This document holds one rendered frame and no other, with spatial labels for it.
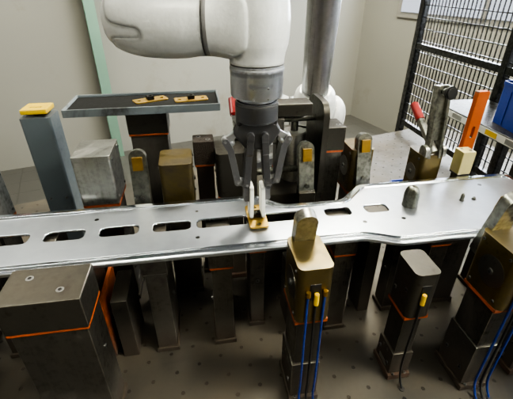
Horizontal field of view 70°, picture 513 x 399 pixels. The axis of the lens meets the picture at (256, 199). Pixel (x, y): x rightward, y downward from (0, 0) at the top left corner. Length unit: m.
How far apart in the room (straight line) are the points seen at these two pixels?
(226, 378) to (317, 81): 0.97
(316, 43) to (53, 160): 0.83
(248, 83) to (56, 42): 3.04
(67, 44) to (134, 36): 2.96
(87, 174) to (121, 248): 0.20
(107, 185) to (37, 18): 2.79
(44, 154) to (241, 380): 0.72
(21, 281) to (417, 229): 0.70
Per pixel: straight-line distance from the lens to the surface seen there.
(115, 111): 0.95
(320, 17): 1.22
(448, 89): 0.96
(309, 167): 0.88
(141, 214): 0.81
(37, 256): 0.77
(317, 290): 0.61
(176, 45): 0.61
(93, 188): 0.87
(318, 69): 1.32
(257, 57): 0.60
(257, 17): 0.58
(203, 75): 3.80
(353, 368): 0.90
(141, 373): 0.91
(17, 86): 3.66
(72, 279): 0.64
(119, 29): 0.64
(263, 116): 0.63
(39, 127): 1.05
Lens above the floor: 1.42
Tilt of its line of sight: 31 degrees down
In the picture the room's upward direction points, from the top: straight up
